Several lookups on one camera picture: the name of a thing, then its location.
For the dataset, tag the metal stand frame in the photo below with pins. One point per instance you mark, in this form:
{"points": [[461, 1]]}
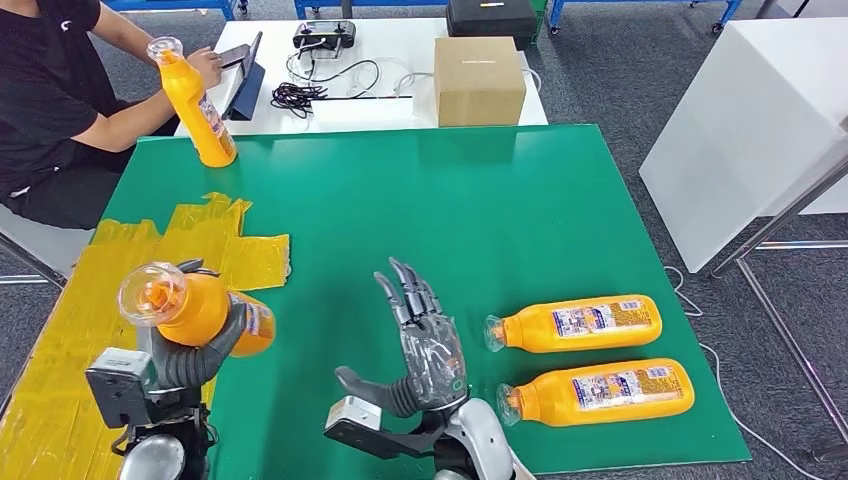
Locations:
{"points": [[788, 212]]}

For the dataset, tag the brown cardboard box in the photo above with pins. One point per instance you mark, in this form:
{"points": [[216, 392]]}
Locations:
{"points": [[478, 83]]}

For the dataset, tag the tablet in blue case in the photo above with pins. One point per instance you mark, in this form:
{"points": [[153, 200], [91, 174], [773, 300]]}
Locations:
{"points": [[250, 93]]}

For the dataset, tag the white desk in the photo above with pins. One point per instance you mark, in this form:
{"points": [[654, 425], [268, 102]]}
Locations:
{"points": [[404, 40]]}

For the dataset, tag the black remote controller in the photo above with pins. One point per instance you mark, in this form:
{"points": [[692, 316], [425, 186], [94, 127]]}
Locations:
{"points": [[324, 33]]}

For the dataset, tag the person's right forearm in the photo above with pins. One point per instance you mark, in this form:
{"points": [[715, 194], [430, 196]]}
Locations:
{"points": [[126, 122]]}

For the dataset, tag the green plastic crate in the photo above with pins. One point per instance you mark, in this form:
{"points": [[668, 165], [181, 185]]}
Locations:
{"points": [[542, 20]]}

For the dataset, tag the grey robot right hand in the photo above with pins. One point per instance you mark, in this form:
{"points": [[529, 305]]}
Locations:
{"points": [[434, 358]]}

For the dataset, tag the black smartphone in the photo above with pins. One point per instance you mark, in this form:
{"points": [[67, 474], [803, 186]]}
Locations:
{"points": [[233, 56]]}

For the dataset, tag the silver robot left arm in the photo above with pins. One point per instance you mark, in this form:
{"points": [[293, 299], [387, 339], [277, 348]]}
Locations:
{"points": [[159, 457]]}

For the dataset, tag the person's left hand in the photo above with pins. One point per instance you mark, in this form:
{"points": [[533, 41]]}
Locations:
{"points": [[208, 66]]}

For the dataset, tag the blue metal rack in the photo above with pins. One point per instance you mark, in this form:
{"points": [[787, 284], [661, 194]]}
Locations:
{"points": [[371, 5], [636, 3], [172, 5]]}

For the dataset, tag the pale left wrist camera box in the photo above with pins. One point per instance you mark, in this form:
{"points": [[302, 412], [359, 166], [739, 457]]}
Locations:
{"points": [[119, 391]]}

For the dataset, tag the grey chair seat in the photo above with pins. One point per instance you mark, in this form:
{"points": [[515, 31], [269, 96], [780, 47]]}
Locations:
{"points": [[33, 245]]}

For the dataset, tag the person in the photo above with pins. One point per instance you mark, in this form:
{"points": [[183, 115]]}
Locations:
{"points": [[40, 99]]}

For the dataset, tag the white block table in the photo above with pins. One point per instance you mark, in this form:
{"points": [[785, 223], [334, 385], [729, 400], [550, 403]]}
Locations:
{"points": [[742, 132]]}

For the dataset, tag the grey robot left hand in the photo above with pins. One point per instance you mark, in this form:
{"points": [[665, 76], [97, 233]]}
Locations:
{"points": [[192, 364]]}

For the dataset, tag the orange detergent bottle clear cap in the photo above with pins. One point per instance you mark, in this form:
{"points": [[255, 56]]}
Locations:
{"points": [[636, 331], [192, 308], [669, 401], [195, 112]]}

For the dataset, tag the person's left forearm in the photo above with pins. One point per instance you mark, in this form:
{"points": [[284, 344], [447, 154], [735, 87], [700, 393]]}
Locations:
{"points": [[132, 33]]}

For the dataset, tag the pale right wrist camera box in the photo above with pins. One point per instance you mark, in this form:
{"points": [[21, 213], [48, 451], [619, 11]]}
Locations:
{"points": [[361, 424]]}

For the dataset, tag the black hard case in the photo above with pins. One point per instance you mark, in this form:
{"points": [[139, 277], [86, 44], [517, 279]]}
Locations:
{"points": [[491, 21]]}

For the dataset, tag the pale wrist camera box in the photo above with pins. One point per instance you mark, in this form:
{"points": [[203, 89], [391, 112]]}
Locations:
{"points": [[361, 424], [119, 391]]}

